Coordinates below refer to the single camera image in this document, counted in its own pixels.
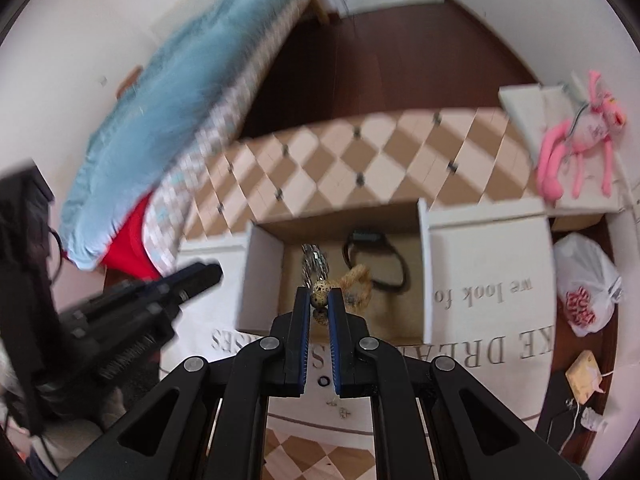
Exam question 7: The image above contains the small silver earring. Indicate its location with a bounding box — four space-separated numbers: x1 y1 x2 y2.
326 396 350 419

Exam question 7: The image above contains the wooden bead bracelet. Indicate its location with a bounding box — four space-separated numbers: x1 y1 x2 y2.
309 264 374 328

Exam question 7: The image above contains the silver chain necklace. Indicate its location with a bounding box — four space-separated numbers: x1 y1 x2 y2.
300 242 330 281

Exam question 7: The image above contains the black fitness band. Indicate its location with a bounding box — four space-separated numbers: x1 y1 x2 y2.
342 229 410 295

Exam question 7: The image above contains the red blanket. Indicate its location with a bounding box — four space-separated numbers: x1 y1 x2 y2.
101 193 160 280

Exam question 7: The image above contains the checkered bed sheet mattress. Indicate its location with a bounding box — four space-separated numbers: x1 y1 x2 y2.
141 0 310 274

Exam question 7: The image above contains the white cardboard box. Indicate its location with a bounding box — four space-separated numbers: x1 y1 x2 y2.
232 198 434 346

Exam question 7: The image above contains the checkered tablecloth with text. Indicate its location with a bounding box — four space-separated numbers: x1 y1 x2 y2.
158 107 557 480

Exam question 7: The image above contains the brown pillow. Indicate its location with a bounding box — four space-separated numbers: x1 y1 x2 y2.
116 65 143 100

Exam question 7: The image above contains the light blue quilt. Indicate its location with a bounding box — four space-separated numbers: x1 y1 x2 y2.
58 0 294 270

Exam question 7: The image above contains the beige small box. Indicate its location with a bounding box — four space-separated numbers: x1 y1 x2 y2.
565 350 603 405

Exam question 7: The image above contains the white plastic shopping bag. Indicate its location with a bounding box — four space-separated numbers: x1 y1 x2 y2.
553 232 623 337

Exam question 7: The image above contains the white cloth covered box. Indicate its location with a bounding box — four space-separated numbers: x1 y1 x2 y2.
498 70 630 214

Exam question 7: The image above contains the pink panther plush toy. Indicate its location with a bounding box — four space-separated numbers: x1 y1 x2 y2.
537 70 627 203

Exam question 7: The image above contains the white charger with cable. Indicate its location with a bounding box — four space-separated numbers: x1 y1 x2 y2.
544 399 608 450

